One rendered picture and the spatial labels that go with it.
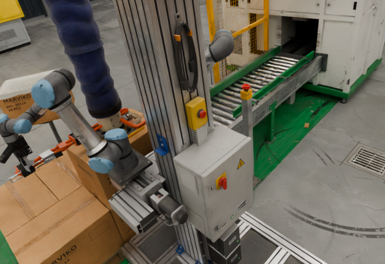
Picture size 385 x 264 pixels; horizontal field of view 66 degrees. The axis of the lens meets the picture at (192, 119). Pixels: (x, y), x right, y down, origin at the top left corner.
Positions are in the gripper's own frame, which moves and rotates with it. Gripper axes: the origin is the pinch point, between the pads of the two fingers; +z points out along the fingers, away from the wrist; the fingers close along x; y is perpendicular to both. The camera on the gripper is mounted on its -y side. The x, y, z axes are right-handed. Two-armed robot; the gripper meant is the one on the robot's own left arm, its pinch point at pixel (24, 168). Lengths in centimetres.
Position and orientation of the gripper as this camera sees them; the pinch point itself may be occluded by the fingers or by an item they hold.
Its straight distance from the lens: 201.7
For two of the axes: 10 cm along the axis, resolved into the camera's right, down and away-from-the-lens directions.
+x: -7.3, -2.9, 6.2
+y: 6.7, -4.9, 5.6
